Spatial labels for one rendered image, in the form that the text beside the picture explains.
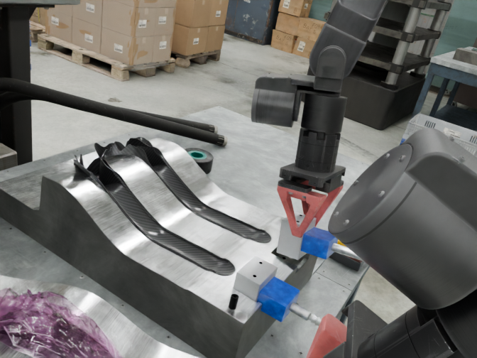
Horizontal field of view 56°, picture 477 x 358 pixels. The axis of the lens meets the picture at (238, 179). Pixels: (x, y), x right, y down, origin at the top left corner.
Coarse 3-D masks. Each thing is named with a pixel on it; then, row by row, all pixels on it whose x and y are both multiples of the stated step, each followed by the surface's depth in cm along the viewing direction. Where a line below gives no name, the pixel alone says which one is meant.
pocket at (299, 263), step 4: (276, 248) 69; (272, 252) 68; (276, 252) 70; (280, 256) 72; (284, 256) 72; (288, 256) 72; (304, 256) 71; (308, 256) 70; (288, 260) 71; (292, 260) 72; (296, 260) 72; (300, 260) 72; (304, 260) 70; (296, 264) 71; (300, 264) 69; (296, 272) 67
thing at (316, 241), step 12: (300, 216) 68; (288, 228) 65; (312, 228) 67; (288, 240) 66; (300, 240) 65; (312, 240) 64; (324, 240) 63; (336, 240) 66; (288, 252) 66; (300, 252) 66; (312, 252) 64; (324, 252) 63; (336, 252) 64; (348, 252) 63
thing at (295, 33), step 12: (288, 0) 686; (300, 0) 674; (312, 0) 693; (288, 12) 691; (300, 12) 679; (276, 24) 709; (288, 24) 699; (300, 24) 687; (312, 24) 677; (276, 36) 715; (288, 36) 702; (300, 36) 692; (312, 36) 681; (276, 48) 719; (288, 48) 707; (300, 48) 698
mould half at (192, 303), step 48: (0, 192) 75; (48, 192) 67; (96, 192) 67; (144, 192) 72; (48, 240) 71; (96, 240) 65; (144, 240) 65; (192, 240) 68; (240, 240) 70; (144, 288) 62; (192, 288) 57; (192, 336) 60; (240, 336) 55
